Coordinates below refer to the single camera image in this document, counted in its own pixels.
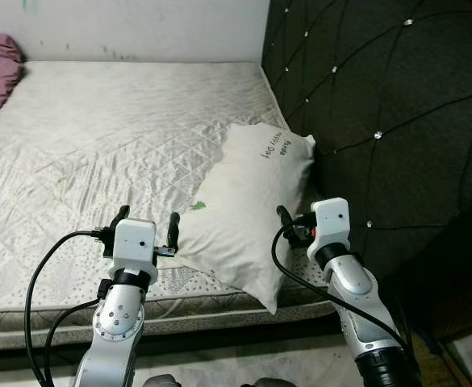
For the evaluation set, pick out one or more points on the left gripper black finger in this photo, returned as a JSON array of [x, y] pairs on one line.
[[119, 222], [173, 232]]

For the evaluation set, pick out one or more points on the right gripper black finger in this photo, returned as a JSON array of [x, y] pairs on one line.
[[286, 219]]

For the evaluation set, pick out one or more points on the white pillow with green tree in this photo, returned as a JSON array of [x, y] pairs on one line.
[[244, 210]]

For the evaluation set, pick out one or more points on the white quilted mattress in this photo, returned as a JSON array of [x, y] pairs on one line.
[[98, 137]]

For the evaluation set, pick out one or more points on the silver left robot leg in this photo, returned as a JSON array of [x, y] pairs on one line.
[[159, 381]]

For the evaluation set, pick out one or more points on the silver robot leg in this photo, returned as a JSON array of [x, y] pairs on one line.
[[159, 381], [268, 383]]

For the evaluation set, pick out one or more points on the black tufted headboard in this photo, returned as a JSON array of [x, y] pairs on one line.
[[397, 121]]

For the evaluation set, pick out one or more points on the silver right robot leg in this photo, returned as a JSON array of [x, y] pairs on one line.
[[268, 383]]

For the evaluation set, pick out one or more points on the brown woven mat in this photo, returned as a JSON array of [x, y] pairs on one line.
[[433, 363]]

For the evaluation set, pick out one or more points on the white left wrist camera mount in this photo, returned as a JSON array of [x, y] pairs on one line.
[[135, 246]]

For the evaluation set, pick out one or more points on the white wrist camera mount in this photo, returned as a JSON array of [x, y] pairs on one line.
[[135, 246], [331, 222]]

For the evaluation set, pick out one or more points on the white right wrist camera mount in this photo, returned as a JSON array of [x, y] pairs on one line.
[[331, 222]]

